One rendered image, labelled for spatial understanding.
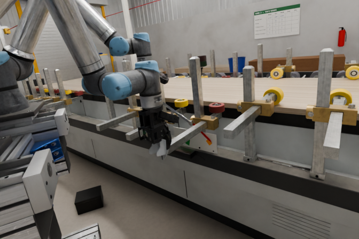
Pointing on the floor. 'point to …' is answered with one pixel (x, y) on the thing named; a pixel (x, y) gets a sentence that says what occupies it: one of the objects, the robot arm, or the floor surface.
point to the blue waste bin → (237, 64)
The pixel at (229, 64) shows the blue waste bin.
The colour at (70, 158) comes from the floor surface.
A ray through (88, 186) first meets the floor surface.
